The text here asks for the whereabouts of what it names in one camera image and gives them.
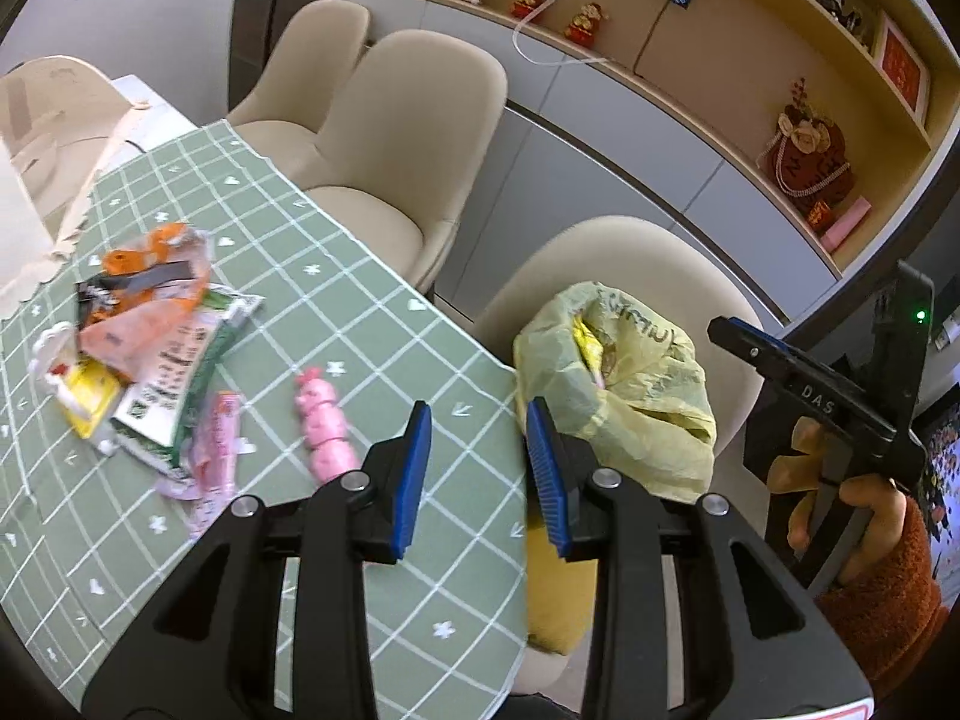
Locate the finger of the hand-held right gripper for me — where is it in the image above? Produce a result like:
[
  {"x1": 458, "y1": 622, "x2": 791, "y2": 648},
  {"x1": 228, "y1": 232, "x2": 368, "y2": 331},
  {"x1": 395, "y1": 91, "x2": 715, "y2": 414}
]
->
[{"x1": 707, "y1": 315, "x2": 856, "y2": 428}]

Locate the cardboard box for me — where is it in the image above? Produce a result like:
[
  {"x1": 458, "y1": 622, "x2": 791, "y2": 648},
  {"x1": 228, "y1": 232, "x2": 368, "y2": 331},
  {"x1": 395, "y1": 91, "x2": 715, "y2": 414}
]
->
[{"x1": 0, "y1": 56, "x2": 143, "y2": 260}]

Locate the yellow snack packet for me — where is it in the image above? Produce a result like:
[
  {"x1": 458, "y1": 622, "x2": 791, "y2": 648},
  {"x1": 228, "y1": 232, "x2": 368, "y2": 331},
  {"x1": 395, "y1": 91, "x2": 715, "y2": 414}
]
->
[{"x1": 572, "y1": 317, "x2": 623, "y2": 383}]

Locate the yellow crinkled wrapper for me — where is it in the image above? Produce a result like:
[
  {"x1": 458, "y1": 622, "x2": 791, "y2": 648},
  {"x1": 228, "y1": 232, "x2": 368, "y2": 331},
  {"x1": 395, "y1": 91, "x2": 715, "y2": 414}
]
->
[{"x1": 56, "y1": 360, "x2": 125, "y2": 440}]

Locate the orange snack packet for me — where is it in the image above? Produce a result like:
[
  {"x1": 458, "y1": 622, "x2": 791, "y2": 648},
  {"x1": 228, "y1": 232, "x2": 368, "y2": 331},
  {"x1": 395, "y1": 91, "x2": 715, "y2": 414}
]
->
[{"x1": 75, "y1": 223, "x2": 215, "y2": 308}]

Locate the green and white packet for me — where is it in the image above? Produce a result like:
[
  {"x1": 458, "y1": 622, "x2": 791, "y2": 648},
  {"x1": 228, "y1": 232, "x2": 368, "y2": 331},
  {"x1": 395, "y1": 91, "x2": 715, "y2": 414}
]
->
[{"x1": 109, "y1": 292, "x2": 263, "y2": 481}]

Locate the pink wrapped candy roll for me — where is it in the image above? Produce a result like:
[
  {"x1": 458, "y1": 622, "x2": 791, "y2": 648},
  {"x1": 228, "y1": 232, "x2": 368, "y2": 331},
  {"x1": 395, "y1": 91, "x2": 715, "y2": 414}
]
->
[{"x1": 294, "y1": 366, "x2": 361, "y2": 482}]

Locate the green checkered tablecloth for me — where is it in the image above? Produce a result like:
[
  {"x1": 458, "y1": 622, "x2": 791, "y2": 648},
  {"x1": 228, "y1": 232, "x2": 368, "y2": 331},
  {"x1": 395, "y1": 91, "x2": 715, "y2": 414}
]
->
[{"x1": 0, "y1": 120, "x2": 530, "y2": 713}]

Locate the pink candy wrapper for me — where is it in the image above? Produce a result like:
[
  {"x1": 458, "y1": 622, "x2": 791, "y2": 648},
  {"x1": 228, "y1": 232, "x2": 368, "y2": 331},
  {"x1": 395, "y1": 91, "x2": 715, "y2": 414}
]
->
[{"x1": 161, "y1": 388, "x2": 248, "y2": 500}]

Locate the yellow cushion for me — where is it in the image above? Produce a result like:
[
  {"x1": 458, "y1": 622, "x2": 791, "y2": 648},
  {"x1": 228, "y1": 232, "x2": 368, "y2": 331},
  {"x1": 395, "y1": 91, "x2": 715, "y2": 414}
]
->
[{"x1": 525, "y1": 517, "x2": 601, "y2": 657}]

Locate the dark grey refrigerator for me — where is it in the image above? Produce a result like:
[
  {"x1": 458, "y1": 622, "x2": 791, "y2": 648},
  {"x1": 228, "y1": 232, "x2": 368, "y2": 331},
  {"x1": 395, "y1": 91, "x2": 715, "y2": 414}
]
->
[{"x1": 229, "y1": 0, "x2": 342, "y2": 91}]

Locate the person's right hand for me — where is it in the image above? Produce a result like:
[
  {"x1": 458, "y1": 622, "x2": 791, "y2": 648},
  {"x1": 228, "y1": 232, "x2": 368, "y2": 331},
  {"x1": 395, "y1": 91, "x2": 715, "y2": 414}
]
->
[{"x1": 769, "y1": 416, "x2": 912, "y2": 587}]

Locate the grey sideboard cabinet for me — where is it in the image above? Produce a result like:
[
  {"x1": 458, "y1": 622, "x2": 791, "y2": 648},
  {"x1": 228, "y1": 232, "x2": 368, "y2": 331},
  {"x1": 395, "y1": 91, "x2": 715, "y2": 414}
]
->
[{"x1": 330, "y1": 0, "x2": 841, "y2": 331}]

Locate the person's right forearm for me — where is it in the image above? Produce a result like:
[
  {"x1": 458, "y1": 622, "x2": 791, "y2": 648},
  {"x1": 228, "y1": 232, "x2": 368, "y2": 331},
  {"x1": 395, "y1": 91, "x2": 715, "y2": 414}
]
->
[{"x1": 814, "y1": 499, "x2": 950, "y2": 698}]

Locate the white cartoon-print food cover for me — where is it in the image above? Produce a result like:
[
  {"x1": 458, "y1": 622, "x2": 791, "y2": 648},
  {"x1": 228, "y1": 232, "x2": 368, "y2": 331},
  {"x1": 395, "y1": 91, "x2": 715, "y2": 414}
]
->
[{"x1": 0, "y1": 139, "x2": 61, "y2": 323}]

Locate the pale orange plastic packet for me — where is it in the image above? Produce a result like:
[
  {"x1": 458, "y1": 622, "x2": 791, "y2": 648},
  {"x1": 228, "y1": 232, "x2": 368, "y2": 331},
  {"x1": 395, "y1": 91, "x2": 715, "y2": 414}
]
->
[{"x1": 79, "y1": 292, "x2": 200, "y2": 365}]

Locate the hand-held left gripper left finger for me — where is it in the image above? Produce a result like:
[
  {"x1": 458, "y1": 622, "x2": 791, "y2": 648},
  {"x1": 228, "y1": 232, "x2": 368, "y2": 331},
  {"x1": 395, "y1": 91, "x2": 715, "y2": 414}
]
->
[{"x1": 81, "y1": 400, "x2": 434, "y2": 720}]

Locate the red framed picture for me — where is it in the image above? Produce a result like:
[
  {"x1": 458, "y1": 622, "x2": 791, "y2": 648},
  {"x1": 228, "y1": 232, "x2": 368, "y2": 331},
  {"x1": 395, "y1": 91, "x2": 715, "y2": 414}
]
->
[{"x1": 872, "y1": 11, "x2": 931, "y2": 117}]

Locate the pink box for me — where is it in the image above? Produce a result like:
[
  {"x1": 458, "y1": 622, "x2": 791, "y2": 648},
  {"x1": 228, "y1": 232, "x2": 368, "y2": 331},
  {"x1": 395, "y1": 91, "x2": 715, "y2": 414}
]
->
[{"x1": 819, "y1": 195, "x2": 872, "y2": 250}]

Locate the black cable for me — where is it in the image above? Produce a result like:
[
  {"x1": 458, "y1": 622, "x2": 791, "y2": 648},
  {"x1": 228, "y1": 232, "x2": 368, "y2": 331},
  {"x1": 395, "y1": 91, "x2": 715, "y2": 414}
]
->
[{"x1": 634, "y1": 4, "x2": 672, "y2": 76}]

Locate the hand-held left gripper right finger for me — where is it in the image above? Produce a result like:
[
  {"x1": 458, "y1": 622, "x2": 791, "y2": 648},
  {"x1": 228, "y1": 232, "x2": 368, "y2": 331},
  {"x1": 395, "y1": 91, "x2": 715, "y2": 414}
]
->
[{"x1": 525, "y1": 396, "x2": 875, "y2": 720}]

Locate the yellow-green trash bag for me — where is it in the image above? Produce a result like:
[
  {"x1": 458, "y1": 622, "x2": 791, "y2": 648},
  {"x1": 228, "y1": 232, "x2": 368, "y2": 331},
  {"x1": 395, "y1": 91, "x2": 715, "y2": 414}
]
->
[{"x1": 512, "y1": 281, "x2": 717, "y2": 503}]

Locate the clear plastic wrapper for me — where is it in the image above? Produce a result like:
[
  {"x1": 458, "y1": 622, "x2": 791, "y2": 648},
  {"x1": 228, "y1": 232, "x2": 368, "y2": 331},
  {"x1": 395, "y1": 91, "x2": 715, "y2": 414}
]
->
[{"x1": 28, "y1": 321, "x2": 83, "y2": 391}]

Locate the white cable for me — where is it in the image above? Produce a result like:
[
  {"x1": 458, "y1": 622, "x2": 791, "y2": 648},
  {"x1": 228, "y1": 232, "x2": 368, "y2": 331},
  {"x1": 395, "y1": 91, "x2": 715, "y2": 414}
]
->
[{"x1": 512, "y1": 0, "x2": 638, "y2": 68}]

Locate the red gift bag with flowers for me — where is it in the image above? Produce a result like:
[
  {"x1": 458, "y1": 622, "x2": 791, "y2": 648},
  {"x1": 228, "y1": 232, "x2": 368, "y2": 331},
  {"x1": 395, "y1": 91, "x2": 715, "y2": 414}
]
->
[{"x1": 757, "y1": 79, "x2": 856, "y2": 203}]

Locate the beige wall shelf unit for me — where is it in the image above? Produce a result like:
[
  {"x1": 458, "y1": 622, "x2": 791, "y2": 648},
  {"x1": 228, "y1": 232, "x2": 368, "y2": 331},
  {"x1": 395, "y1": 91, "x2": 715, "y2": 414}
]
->
[{"x1": 334, "y1": 0, "x2": 960, "y2": 278}]

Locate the beige chair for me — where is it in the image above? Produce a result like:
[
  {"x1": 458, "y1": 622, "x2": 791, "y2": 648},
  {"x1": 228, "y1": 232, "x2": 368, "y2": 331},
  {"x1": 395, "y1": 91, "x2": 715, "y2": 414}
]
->
[
  {"x1": 476, "y1": 216, "x2": 767, "y2": 698},
  {"x1": 225, "y1": 0, "x2": 372, "y2": 143},
  {"x1": 304, "y1": 30, "x2": 509, "y2": 293}
]

